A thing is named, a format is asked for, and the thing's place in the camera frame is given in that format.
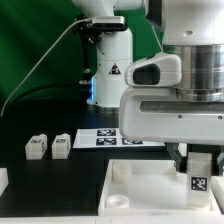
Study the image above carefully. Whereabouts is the black cable on table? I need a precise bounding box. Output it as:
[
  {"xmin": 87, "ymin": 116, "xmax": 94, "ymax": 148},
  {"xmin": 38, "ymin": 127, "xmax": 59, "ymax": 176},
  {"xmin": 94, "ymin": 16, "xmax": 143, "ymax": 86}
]
[{"xmin": 9, "ymin": 82, "xmax": 91, "ymax": 108}]

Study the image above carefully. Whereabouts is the white sheet with AprilTags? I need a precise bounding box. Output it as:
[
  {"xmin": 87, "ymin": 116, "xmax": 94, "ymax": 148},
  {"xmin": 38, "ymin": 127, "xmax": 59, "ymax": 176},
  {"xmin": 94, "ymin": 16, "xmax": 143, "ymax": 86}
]
[{"xmin": 73, "ymin": 128, "xmax": 164, "ymax": 149}]

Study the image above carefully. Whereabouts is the grey camera on stand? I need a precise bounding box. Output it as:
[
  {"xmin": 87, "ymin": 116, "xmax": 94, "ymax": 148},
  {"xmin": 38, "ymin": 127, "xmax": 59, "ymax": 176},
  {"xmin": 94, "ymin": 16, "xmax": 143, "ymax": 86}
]
[{"xmin": 92, "ymin": 16, "xmax": 125, "ymax": 31}]

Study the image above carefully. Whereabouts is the white obstacle block left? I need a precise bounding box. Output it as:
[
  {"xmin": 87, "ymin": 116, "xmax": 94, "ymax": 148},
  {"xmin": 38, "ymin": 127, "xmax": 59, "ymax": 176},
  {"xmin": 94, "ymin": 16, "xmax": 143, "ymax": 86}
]
[{"xmin": 0, "ymin": 168, "xmax": 9, "ymax": 196}]

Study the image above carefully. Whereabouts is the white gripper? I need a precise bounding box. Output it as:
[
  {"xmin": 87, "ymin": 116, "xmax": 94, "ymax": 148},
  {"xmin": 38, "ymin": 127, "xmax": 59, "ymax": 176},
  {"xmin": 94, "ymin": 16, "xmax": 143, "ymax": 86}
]
[{"xmin": 119, "ymin": 87, "xmax": 224, "ymax": 173}]

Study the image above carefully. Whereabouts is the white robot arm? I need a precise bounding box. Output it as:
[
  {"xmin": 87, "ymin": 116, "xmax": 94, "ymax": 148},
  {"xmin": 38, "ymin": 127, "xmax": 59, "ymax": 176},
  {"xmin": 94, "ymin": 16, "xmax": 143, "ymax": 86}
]
[{"xmin": 72, "ymin": 0, "xmax": 224, "ymax": 172}]

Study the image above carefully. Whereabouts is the white camera cable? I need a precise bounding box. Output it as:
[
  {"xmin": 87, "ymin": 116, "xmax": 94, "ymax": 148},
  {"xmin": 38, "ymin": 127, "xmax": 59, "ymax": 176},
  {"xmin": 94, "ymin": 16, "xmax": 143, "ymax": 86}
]
[{"xmin": 0, "ymin": 17, "xmax": 94, "ymax": 117}]

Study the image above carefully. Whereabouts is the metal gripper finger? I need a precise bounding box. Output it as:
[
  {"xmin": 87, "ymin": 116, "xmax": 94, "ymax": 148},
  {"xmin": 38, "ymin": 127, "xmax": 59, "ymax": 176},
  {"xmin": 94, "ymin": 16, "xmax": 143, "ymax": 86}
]
[{"xmin": 217, "ymin": 150, "xmax": 224, "ymax": 176}]

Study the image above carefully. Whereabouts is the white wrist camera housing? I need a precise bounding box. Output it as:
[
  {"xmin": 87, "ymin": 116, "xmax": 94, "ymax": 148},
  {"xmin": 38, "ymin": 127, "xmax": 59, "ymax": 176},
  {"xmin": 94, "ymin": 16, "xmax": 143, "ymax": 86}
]
[{"xmin": 125, "ymin": 52, "xmax": 182, "ymax": 88}]

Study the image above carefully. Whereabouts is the white square tabletop part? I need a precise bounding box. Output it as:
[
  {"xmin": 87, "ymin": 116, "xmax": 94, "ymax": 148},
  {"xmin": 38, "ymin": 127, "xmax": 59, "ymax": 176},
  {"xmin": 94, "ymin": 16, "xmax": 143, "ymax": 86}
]
[{"xmin": 98, "ymin": 160, "xmax": 221, "ymax": 216}]

